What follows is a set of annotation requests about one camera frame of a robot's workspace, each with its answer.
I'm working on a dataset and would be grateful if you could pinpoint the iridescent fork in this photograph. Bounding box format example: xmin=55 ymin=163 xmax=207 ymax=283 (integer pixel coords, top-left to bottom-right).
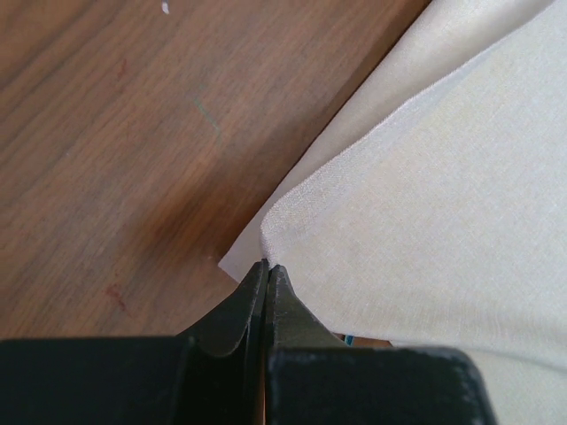
xmin=339 ymin=335 xmax=354 ymax=346

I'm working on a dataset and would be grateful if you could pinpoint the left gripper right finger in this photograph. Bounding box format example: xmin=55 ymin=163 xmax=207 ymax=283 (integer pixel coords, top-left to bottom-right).
xmin=265 ymin=266 xmax=497 ymax=424

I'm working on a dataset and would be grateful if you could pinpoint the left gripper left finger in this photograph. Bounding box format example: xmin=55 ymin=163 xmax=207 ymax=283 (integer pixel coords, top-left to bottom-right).
xmin=1 ymin=261 xmax=269 ymax=424

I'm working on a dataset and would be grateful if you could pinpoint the beige cloth napkin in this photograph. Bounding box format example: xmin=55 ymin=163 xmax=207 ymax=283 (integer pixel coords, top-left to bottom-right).
xmin=217 ymin=0 xmax=567 ymax=377

